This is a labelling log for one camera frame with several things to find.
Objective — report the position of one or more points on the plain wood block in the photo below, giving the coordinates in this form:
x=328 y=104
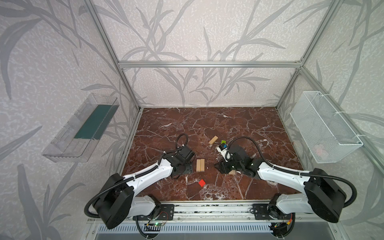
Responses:
x=198 y=165

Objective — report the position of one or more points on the red block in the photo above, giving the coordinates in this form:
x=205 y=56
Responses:
x=202 y=183

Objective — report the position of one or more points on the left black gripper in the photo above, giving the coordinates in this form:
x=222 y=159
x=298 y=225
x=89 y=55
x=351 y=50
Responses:
x=186 y=168

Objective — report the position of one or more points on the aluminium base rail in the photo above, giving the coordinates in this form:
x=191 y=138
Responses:
x=191 y=211

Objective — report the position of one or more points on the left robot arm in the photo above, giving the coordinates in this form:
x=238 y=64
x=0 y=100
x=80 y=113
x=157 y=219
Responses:
x=118 y=199

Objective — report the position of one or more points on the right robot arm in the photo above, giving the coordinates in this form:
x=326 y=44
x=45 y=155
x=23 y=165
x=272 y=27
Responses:
x=317 y=193

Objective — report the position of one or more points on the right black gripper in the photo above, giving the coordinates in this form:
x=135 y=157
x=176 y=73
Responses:
x=224 y=166

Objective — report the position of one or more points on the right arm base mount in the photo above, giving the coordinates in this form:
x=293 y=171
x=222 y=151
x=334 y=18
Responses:
x=268 y=212

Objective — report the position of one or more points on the white wire basket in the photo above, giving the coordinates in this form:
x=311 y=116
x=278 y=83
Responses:
x=325 y=131

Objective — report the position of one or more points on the clear plastic wall bin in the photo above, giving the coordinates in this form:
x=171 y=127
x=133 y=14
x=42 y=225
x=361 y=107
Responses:
x=77 y=140

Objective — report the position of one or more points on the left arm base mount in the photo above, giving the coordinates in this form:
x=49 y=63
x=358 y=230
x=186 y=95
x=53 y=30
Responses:
x=164 y=212

